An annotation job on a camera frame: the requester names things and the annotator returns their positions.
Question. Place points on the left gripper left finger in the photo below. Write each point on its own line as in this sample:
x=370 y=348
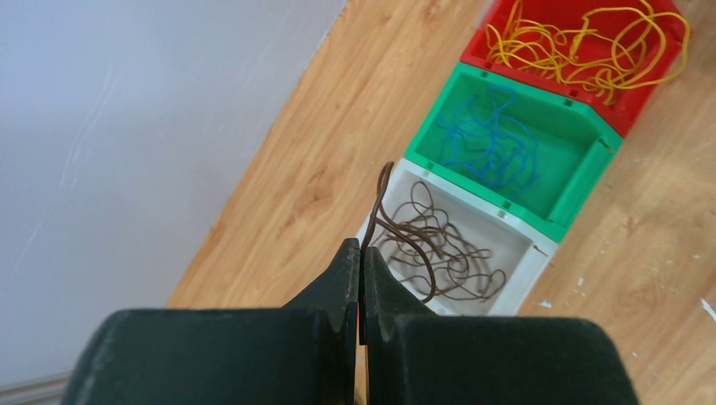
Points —
x=332 y=297

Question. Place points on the green plastic bin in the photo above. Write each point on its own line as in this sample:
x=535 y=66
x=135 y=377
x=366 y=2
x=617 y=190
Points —
x=536 y=154

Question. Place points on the white plastic bin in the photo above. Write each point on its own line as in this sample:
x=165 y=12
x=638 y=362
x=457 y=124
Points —
x=490 y=259

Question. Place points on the red plastic bin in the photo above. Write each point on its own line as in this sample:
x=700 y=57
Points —
x=609 y=55

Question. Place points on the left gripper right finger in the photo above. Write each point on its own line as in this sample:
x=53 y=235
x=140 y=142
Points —
x=400 y=336

